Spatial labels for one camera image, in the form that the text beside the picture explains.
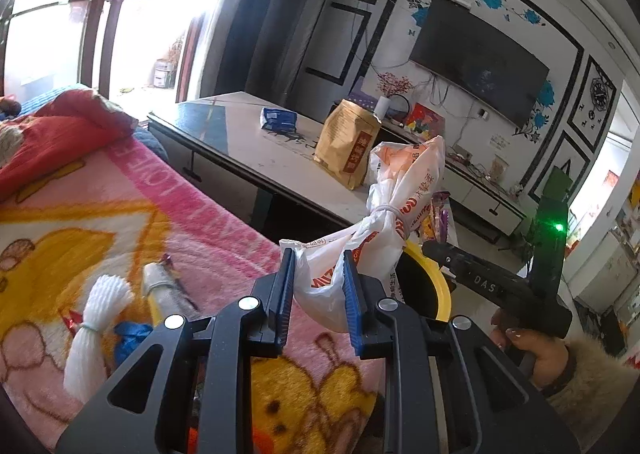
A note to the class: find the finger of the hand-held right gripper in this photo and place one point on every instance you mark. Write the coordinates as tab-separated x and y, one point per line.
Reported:
440	254

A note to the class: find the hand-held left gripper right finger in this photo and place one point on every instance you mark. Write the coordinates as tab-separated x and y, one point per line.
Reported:
354	304

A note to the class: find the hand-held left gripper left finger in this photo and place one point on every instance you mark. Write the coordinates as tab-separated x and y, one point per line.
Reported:
286	284

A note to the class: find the yellow trash bin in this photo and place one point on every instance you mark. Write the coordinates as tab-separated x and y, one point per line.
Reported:
442	284

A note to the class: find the white plastic bag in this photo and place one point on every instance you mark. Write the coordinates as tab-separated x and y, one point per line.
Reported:
400	184

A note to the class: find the person's right forearm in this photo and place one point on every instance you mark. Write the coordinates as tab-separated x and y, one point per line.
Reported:
595	384

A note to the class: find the person's right hand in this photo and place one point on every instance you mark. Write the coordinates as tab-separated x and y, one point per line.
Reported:
545	359

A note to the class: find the colourful snack packet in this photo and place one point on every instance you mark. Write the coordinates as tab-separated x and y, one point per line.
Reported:
440	219

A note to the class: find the white television cabinet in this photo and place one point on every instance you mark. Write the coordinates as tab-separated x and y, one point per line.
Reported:
480	194

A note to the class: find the brown paper bag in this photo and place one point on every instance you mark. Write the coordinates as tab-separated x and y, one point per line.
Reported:
345	143

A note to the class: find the white vase with pink flowers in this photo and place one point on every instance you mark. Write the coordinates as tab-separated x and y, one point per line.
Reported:
383	108

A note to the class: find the glass-top coffee table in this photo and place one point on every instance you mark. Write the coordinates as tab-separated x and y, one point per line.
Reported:
240	133

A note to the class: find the blue packet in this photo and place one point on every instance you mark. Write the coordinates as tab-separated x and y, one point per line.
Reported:
277	118

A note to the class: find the white foam fruit net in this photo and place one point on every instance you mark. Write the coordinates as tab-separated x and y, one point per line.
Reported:
97	334

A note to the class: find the pink printed blanket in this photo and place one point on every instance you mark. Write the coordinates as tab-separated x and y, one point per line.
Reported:
100	214

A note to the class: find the grey standing air conditioner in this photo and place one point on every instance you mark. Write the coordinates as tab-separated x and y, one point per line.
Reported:
310	23

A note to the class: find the red quilt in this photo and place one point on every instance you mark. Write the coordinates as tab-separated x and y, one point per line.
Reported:
60	143

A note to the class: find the wall-mounted television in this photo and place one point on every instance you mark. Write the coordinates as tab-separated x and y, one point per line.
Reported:
475	58

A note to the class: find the black wall clock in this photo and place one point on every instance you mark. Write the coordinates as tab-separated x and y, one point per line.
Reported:
600	96

